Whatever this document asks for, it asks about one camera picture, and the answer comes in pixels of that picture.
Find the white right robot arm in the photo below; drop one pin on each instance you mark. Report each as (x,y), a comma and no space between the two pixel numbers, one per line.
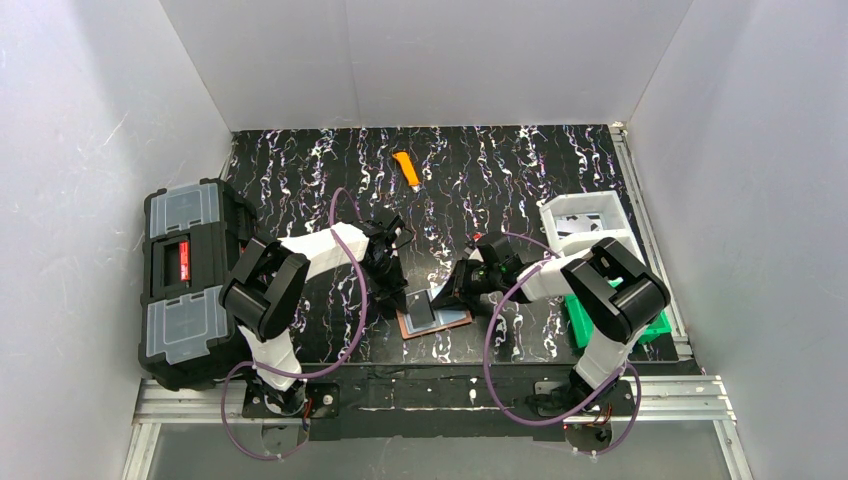
(620,294)

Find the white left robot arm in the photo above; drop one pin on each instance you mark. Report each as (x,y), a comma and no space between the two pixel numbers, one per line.
(263,290)

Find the white plastic bin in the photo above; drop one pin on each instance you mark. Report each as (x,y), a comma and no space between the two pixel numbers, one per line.
(606,204)

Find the white credit card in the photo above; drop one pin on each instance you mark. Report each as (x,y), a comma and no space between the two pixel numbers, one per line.
(578,223)

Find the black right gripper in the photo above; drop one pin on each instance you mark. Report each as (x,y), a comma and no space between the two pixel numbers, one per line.
(468,279)

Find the orange utility knife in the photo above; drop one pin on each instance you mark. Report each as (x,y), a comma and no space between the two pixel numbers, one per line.
(408,169)

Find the black toolbox with clear lids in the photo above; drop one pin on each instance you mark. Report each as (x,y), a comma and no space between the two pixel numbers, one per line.
(194,236)

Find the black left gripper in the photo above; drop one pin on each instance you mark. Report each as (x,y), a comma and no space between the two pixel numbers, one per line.
(387,268)

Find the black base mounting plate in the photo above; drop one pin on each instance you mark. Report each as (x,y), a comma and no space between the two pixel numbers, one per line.
(426,403)

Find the green plastic bin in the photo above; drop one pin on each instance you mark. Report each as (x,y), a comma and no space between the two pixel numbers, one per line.
(582,326)

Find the aluminium frame rail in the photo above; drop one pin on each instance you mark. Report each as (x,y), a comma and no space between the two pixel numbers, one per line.
(664,398)

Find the dark grey credit card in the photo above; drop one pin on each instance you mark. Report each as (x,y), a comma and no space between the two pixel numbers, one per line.
(419,316)

